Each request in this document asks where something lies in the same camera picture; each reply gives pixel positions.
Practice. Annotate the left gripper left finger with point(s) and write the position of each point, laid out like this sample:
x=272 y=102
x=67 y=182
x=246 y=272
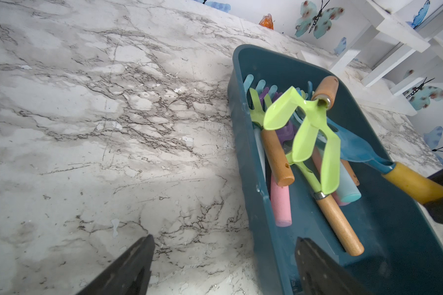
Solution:
x=127 y=275

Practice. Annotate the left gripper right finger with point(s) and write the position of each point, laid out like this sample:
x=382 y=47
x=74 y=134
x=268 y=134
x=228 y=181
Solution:
x=320 y=274

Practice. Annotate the teal fork yellow handle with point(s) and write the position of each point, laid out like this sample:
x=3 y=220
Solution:
x=356 y=149

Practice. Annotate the teal plastic storage box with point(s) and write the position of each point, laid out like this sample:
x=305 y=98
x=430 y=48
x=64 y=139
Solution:
x=402 y=256

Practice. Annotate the purple rake pink handle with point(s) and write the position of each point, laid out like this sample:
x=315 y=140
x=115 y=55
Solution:
x=279 y=196

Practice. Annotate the light blue fork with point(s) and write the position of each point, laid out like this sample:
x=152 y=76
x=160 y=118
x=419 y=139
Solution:
x=347 y=191

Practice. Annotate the green wide fork wooden handle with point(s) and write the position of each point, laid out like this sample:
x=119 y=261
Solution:
x=276 y=157

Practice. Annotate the light blue rake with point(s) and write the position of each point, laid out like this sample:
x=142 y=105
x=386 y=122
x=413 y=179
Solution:
x=257 y=112

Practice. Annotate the white tiered display stand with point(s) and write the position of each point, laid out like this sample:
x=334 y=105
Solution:
x=371 y=90

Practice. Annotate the green trowel wooden handle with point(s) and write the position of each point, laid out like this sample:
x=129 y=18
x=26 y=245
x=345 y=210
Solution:
x=332 y=212

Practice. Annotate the green rake wooden handle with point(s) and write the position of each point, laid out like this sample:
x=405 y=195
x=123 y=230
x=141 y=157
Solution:
x=349 y=171

